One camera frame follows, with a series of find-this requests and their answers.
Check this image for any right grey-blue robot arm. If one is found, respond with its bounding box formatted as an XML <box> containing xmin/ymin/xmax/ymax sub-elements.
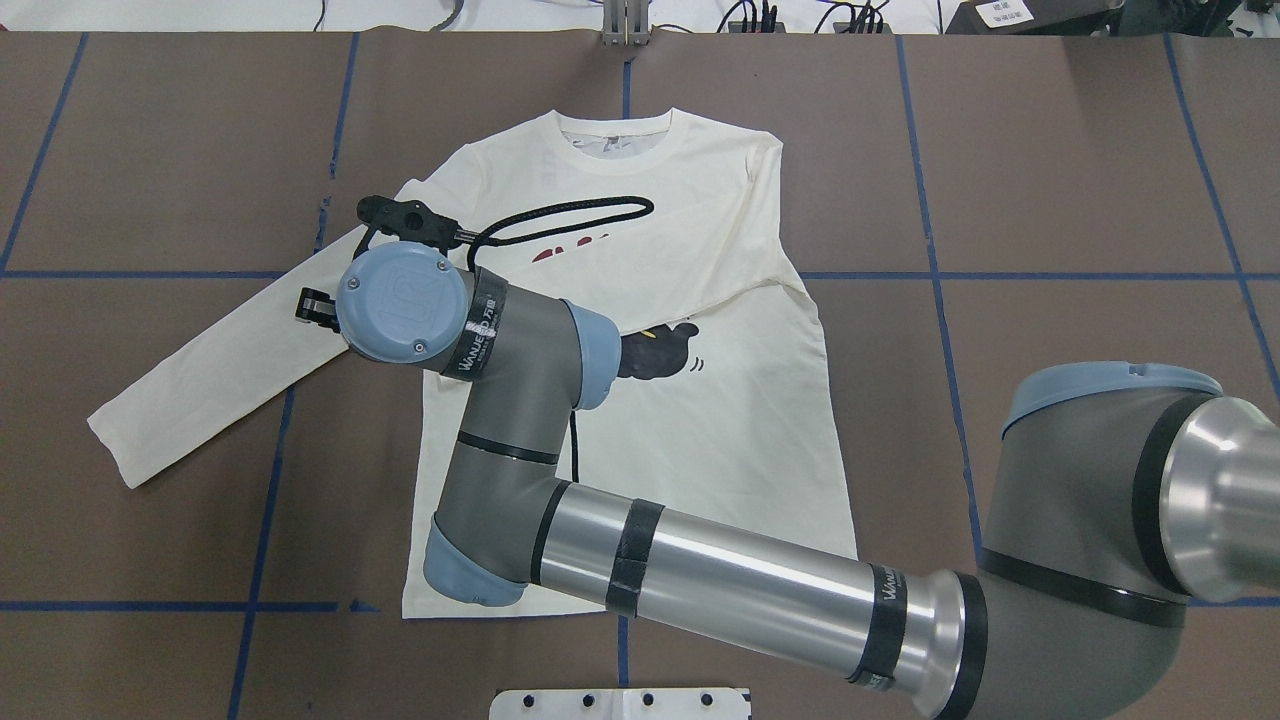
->
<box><xmin>294</xmin><ymin>196</ymin><xmax>1279</xmax><ymax>719</ymax></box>

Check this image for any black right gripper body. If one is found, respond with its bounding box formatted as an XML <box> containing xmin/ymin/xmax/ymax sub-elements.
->
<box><xmin>357</xmin><ymin>195</ymin><xmax>463</xmax><ymax>249</ymax></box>

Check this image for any cream long-sleeve cat shirt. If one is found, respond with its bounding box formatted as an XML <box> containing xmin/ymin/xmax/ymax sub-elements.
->
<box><xmin>87</xmin><ymin>108</ymin><xmax>858</xmax><ymax>619</ymax></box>

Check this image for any black box with white label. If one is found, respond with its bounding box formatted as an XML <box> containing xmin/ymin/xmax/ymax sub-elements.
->
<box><xmin>943</xmin><ymin>1</ymin><xmax>1125</xmax><ymax>36</ymax></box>

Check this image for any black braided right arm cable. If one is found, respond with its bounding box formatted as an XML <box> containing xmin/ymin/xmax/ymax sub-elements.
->
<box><xmin>465</xmin><ymin>196</ymin><xmax>657</xmax><ymax>272</ymax></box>

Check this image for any grey aluminium frame post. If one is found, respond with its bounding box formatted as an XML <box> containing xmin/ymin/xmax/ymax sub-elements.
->
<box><xmin>599</xmin><ymin>0</ymin><xmax>652</xmax><ymax>47</ymax></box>

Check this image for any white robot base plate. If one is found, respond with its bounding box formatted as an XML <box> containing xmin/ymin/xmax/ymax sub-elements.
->
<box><xmin>488</xmin><ymin>687</ymin><xmax>753</xmax><ymax>719</ymax></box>

